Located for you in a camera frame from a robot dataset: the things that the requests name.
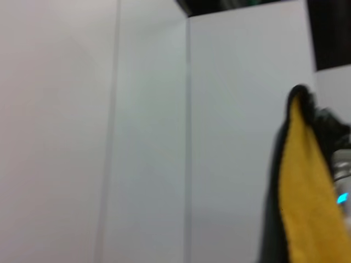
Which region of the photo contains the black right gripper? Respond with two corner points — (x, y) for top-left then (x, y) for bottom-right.
(314, 108), (351, 153)

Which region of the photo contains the yellow and grey towel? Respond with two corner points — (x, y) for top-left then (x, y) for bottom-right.
(259, 84), (351, 263)

